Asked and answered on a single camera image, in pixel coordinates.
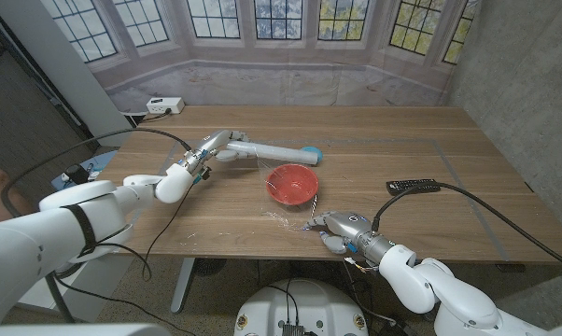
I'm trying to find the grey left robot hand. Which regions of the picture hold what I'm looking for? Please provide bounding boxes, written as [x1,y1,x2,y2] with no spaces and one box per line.
[180,129,252,176]

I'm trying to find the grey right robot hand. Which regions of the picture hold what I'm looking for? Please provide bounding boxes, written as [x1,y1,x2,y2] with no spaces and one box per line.
[302,210,397,266]

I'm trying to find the cling film roll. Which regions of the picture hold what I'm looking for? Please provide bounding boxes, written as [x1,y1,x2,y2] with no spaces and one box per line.
[225,141,319,166]

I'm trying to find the clear cling film sheet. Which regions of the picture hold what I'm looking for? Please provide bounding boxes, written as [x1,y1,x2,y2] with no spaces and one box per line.
[256,156,319,232]

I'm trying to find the red bowl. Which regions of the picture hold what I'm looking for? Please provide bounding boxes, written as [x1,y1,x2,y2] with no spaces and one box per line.
[265,162,320,206]

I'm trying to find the black TV remote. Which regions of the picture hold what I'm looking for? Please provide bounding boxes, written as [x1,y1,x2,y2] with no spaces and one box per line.
[386,178,442,197]

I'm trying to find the blue round lid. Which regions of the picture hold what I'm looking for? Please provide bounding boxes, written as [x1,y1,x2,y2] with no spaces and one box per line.
[301,146,324,164]

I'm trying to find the white power strip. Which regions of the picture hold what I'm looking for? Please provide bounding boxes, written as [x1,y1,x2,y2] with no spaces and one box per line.
[146,96,186,116]

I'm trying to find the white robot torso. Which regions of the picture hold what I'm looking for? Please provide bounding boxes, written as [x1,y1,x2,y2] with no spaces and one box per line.
[233,278,370,336]

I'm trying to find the printed window backdrop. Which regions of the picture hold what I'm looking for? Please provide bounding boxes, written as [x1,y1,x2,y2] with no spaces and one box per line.
[40,0,483,111]

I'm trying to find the blue floor mat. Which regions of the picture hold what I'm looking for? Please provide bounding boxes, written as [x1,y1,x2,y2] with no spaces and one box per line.
[50,149,119,191]

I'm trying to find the black round ribbed object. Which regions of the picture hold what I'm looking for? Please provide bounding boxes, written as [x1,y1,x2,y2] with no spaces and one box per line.
[191,258,229,276]

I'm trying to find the black cylindrical device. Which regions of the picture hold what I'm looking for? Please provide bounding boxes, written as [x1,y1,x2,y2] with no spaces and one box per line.
[64,163,91,186]

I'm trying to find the grey metal table leg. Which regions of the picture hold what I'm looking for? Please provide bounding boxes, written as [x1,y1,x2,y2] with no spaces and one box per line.
[170,258,196,315]

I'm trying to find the white partition panel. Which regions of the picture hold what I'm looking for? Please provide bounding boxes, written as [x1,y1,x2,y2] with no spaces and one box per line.
[0,0,135,148]

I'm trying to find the white floor platform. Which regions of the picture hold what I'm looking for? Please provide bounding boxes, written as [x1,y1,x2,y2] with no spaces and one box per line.
[17,254,135,324]

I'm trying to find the white floor cable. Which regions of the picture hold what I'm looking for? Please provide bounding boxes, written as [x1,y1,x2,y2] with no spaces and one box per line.
[341,260,399,326]

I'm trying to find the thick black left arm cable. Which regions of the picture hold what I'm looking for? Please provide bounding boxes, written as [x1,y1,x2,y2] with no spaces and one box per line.
[0,127,193,218]

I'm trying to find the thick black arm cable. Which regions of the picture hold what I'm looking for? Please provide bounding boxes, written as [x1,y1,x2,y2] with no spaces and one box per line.
[0,127,193,218]
[372,181,562,273]

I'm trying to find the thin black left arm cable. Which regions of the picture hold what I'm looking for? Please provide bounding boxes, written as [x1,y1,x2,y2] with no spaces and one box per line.
[51,184,198,336]

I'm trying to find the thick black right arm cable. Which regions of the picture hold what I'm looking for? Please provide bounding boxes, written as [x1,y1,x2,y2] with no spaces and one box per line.
[372,181,562,273]

